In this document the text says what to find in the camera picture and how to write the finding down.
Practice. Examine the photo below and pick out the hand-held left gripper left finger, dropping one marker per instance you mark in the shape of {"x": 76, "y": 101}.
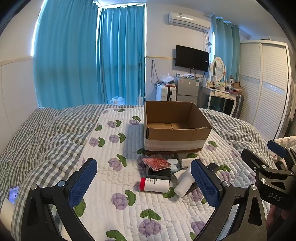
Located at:
{"x": 82, "y": 184}

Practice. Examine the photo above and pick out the small black device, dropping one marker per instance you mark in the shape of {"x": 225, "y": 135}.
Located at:
{"x": 212, "y": 167}

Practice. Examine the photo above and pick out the smartphone with lit screen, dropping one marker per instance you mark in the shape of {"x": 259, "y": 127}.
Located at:
{"x": 13, "y": 194}

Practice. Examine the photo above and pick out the white oval mirror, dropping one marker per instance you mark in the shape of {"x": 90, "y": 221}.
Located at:
{"x": 217, "y": 67}

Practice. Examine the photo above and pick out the clear plastic bag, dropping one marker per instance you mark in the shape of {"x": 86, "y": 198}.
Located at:
{"x": 118, "y": 100}

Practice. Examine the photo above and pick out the white dressing table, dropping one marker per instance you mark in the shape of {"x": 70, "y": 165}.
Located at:
{"x": 219, "y": 95}

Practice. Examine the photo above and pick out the red patterned wallet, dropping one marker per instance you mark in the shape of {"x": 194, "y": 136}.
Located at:
{"x": 156, "y": 163}

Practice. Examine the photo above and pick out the cream cloth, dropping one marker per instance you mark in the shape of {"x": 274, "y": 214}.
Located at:
{"x": 285, "y": 141}

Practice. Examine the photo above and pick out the white slatted wardrobe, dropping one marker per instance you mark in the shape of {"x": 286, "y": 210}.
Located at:
{"x": 266, "y": 88}

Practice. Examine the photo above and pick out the person's right hand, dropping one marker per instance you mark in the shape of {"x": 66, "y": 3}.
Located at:
{"x": 275, "y": 216}

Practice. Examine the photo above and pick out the brown cardboard box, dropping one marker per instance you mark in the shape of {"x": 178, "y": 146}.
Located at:
{"x": 175, "y": 129}

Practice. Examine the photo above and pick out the black wall television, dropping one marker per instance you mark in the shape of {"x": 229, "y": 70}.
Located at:
{"x": 192, "y": 58}

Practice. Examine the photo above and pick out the grey checked blanket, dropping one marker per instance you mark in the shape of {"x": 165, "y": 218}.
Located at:
{"x": 44, "y": 148}

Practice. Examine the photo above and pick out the white cylinder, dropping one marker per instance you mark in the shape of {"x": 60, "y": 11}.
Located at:
{"x": 7, "y": 211}

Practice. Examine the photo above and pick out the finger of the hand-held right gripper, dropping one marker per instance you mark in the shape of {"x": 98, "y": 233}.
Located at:
{"x": 253, "y": 160}
{"x": 277, "y": 147}

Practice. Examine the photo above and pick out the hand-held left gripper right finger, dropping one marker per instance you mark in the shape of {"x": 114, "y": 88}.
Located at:
{"x": 205, "y": 185}

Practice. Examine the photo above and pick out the small white box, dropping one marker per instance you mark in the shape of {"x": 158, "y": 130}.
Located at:
{"x": 187, "y": 162}

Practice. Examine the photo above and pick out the silver suitcase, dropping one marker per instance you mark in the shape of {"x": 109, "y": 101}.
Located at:
{"x": 238, "y": 105}

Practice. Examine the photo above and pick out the black box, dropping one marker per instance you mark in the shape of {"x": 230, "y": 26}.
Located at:
{"x": 159, "y": 175}

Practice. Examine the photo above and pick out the narrow blue curtain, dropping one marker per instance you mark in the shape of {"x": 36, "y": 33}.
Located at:
{"x": 122, "y": 55}

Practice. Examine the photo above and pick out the plain white bottle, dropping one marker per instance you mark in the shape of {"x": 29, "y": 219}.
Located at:
{"x": 183, "y": 184}

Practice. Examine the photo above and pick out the silver mini fridge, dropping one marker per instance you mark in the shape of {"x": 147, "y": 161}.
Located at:
{"x": 187, "y": 89}

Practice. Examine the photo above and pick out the blue curtain beside wardrobe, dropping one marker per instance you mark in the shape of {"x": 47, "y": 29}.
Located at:
{"x": 225, "y": 48}

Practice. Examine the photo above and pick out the white earbuds case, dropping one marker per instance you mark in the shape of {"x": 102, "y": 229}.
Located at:
{"x": 173, "y": 164}

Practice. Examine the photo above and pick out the white suitcase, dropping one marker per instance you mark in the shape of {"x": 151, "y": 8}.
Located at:
{"x": 164, "y": 92}

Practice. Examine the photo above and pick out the white bottle with red cap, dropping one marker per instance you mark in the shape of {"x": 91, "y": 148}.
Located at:
{"x": 154, "y": 185}

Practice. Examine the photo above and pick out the white air conditioner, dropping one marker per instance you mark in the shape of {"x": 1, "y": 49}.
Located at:
{"x": 189, "y": 21}

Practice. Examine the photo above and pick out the wide blue curtain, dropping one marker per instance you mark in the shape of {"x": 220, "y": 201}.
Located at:
{"x": 67, "y": 55}

